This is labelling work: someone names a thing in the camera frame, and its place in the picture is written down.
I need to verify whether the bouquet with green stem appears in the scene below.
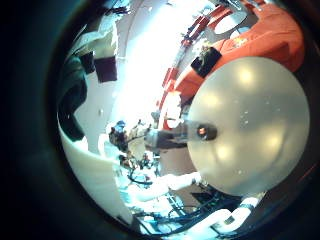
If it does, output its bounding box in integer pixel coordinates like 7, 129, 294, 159
56, 54, 88, 142

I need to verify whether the large orange sofa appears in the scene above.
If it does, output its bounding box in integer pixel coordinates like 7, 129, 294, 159
213, 1, 306, 73

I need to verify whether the white round side table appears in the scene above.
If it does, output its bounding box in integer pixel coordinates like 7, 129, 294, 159
213, 11, 248, 35

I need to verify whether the black cushion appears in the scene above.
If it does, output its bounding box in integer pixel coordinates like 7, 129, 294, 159
190, 46, 223, 79

